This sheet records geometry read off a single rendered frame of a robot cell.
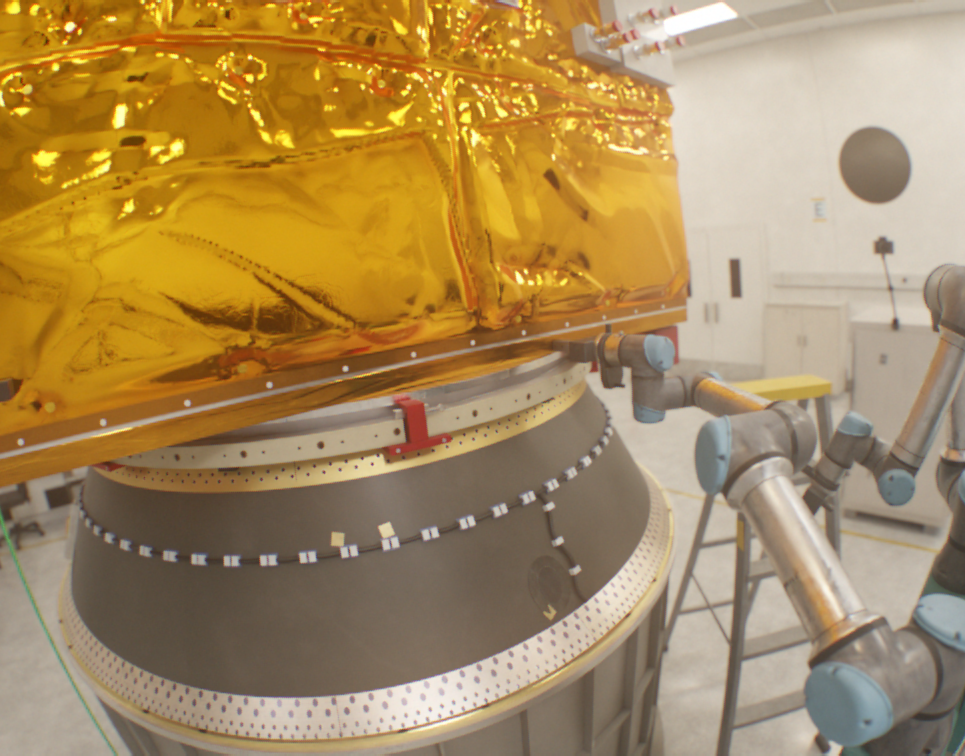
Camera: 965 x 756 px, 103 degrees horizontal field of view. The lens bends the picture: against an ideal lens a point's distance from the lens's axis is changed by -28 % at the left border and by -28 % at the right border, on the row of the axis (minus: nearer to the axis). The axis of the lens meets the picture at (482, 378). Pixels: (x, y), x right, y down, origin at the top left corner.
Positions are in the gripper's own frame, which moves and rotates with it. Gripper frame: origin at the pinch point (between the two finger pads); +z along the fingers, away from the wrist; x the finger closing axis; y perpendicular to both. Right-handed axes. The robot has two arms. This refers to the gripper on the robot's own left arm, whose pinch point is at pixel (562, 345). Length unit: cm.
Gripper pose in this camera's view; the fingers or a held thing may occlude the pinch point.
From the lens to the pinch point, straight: 136.2
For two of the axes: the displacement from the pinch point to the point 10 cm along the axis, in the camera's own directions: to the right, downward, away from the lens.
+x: -7.8, 2.0, -6.0
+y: -0.9, -9.8, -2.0
